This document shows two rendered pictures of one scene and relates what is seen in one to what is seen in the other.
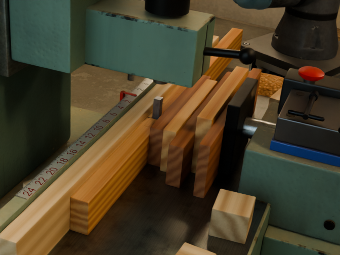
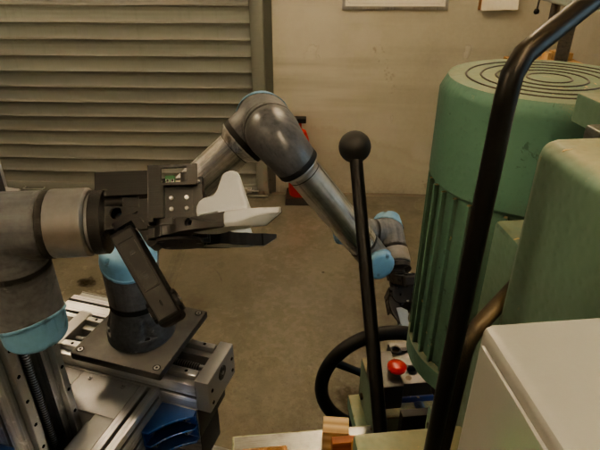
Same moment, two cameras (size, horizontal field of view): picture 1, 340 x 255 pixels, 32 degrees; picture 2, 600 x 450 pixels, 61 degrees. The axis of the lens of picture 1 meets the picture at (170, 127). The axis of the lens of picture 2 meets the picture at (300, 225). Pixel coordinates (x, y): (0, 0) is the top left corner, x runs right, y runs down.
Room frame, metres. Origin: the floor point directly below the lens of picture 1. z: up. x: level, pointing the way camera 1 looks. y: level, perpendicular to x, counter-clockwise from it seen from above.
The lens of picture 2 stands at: (1.03, 0.33, 1.60)
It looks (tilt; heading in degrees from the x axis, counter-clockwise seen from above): 29 degrees down; 246
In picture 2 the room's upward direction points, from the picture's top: straight up
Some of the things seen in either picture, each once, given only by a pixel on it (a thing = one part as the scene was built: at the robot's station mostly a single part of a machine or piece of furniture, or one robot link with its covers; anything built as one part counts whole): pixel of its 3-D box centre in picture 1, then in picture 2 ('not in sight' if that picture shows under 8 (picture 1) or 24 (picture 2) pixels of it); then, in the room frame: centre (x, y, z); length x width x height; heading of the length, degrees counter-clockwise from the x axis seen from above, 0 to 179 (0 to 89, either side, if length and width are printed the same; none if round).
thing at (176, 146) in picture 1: (206, 122); not in sight; (0.67, -0.05, 0.93); 0.24 x 0.02 x 0.05; 162
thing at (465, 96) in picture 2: not in sight; (512, 237); (0.66, 0.02, 1.35); 0.18 x 0.18 x 0.31
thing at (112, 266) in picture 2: not in sight; (130, 268); (0.98, -0.67, 0.98); 0.13 x 0.12 x 0.14; 79
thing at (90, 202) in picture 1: (181, 100); not in sight; (0.75, -0.01, 0.92); 0.60 x 0.02 x 0.04; 162
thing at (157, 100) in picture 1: (157, 116); not in sight; (0.65, 0.02, 0.94); 0.01 x 0.01 x 0.05; 72
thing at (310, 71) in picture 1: (311, 73); (396, 366); (0.64, -0.16, 1.02); 0.03 x 0.03 x 0.01
